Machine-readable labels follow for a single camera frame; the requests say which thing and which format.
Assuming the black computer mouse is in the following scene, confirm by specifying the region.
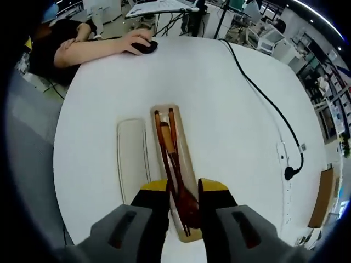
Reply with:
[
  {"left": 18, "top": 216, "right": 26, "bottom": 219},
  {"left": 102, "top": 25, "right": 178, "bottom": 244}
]
[{"left": 131, "top": 40, "right": 158, "bottom": 55}]

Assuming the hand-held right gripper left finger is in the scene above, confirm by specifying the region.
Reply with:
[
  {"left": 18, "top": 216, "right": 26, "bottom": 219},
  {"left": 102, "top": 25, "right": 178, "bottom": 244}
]
[{"left": 65, "top": 179, "right": 169, "bottom": 263}]

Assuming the white laptop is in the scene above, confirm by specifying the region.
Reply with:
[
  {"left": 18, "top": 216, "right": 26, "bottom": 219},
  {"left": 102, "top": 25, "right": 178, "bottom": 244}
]
[{"left": 125, "top": 0, "right": 200, "bottom": 13}]

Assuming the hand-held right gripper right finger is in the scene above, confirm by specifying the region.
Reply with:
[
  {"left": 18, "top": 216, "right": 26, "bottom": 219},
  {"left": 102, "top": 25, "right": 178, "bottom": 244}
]
[{"left": 197, "top": 178, "right": 310, "bottom": 263}]

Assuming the small green plant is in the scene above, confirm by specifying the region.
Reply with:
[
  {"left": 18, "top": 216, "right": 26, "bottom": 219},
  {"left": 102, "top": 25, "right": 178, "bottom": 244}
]
[{"left": 338, "top": 133, "right": 351, "bottom": 157}]

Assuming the beige cutlery case base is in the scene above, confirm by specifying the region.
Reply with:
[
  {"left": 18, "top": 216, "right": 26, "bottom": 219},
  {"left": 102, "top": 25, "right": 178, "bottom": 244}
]
[{"left": 149, "top": 102, "right": 204, "bottom": 244}]

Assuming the black power cable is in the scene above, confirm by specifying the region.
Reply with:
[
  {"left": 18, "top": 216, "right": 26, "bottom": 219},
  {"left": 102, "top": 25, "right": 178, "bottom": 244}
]
[{"left": 219, "top": 38, "right": 305, "bottom": 181}]

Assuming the white power strip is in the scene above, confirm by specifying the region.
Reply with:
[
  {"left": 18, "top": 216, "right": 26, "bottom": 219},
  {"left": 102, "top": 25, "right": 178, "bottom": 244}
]
[{"left": 275, "top": 141, "right": 293, "bottom": 228}]

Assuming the brown cardboard box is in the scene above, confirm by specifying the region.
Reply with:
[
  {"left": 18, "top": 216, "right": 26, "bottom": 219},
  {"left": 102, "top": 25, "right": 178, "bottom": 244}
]
[{"left": 307, "top": 167, "right": 336, "bottom": 228}]

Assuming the black tripod stand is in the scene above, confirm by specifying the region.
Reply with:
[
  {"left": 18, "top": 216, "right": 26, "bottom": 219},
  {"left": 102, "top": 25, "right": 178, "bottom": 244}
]
[{"left": 213, "top": 0, "right": 231, "bottom": 39}]

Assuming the beige cutlery case lid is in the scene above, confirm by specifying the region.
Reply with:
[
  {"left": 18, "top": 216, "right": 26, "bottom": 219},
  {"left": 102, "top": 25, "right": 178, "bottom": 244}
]
[{"left": 116, "top": 117, "right": 152, "bottom": 205}]

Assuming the brown wooden chopstick utensil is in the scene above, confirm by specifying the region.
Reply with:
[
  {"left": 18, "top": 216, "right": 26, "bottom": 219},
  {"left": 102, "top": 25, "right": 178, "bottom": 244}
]
[
  {"left": 154, "top": 109, "right": 191, "bottom": 237},
  {"left": 168, "top": 107, "right": 190, "bottom": 192}
]

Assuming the brown wooden spoon utensil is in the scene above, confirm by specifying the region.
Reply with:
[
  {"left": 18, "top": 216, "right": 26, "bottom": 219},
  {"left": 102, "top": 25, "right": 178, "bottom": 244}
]
[{"left": 160, "top": 121, "right": 201, "bottom": 230}]

